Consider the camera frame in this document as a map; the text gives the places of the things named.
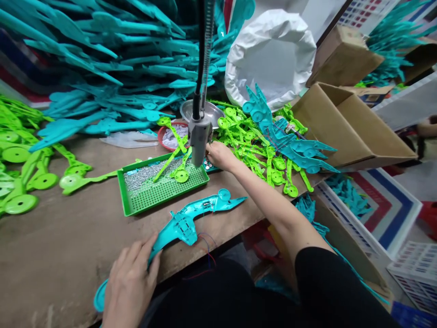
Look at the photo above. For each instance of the round metal bowl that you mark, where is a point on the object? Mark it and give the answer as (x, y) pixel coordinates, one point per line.
(215, 112)

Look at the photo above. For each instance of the person's left index finger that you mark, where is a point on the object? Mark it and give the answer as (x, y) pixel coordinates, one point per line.
(145, 244)

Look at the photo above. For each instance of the clear plastic bag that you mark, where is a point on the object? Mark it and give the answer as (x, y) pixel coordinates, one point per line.
(128, 140)

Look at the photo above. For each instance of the small stack of teal shells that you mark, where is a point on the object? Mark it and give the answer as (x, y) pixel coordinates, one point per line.
(392, 44)

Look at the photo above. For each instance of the small tray of silver discs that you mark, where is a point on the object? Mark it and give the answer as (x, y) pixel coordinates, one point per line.
(211, 166)

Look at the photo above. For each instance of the person's left hand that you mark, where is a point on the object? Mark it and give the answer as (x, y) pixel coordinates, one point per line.
(128, 283)

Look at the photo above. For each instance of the person's right hand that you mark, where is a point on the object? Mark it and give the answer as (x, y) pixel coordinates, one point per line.
(222, 157)

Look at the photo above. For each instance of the heap of green disc-ended parts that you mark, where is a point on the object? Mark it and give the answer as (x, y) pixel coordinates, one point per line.
(20, 160)

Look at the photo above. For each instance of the tall cardboard box under table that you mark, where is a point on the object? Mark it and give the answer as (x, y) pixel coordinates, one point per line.
(351, 253)

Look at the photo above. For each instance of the white lattice plastic crate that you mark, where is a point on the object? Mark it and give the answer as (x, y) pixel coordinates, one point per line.
(414, 273)

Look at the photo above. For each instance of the grey hanging electric screwdriver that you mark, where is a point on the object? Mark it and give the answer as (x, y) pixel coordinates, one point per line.
(199, 143)

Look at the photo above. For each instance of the person's left fingers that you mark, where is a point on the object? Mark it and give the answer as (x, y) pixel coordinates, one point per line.
(121, 261)

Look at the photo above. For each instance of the green perforated plastic tray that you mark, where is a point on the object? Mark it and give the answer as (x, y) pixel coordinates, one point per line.
(160, 200)

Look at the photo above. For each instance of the white crate with teal parts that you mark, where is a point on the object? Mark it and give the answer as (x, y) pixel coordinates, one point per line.
(375, 208)

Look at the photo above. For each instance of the open divided cardboard box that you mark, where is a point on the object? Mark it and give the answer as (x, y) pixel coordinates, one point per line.
(355, 130)

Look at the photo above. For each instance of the white woven sack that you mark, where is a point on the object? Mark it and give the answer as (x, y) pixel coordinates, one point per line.
(269, 58)

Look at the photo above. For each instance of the blue plastic crate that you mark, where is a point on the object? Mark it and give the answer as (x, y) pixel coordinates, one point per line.
(414, 316)

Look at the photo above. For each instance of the large heap of teal shells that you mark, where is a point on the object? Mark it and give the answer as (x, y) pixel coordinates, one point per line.
(102, 65)

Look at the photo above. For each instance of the person's left thumb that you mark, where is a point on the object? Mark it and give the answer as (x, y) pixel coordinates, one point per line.
(155, 264)

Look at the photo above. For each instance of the pile of small metal screws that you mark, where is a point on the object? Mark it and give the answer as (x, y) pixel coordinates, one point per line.
(143, 174)

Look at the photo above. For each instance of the red bowl with white parts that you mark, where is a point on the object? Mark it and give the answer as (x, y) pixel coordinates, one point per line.
(169, 136)

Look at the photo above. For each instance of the person's right fingers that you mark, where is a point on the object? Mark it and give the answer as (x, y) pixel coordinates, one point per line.
(213, 152)

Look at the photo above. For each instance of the red plastic stool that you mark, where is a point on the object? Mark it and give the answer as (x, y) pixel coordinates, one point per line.
(428, 218)

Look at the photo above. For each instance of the single green disc-ended part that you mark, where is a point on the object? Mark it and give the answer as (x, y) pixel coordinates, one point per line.
(85, 179)

